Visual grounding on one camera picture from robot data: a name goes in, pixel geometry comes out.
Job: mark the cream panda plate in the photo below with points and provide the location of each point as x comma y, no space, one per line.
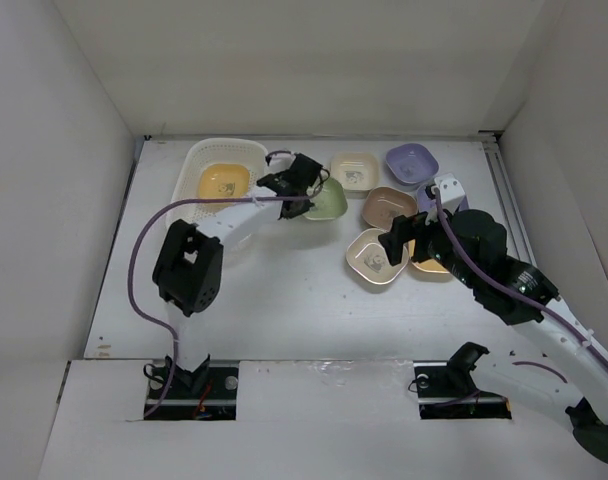
355,171
369,263

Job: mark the purple panda plate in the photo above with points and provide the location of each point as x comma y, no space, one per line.
411,164
426,203

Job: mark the purple panda plate near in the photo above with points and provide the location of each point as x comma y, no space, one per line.
426,203

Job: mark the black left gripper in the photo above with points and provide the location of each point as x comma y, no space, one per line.
306,205

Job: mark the yellow panda plate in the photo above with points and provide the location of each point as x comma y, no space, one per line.
223,181
429,271

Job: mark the green panda plate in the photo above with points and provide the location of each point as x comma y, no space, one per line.
330,204

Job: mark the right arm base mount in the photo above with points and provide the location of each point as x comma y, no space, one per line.
445,389

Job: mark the purple panda plate far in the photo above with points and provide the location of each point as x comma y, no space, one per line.
411,164

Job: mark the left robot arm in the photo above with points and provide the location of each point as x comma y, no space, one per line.
189,267

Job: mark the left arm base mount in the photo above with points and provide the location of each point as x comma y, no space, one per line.
208,393

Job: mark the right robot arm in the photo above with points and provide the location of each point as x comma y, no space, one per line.
572,389

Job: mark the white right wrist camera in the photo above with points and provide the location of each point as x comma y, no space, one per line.
446,194

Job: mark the white perforated plastic bin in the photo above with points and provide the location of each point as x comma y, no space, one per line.
208,152

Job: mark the brown panda plate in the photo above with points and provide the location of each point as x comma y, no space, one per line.
383,204

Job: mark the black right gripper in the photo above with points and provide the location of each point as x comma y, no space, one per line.
404,229

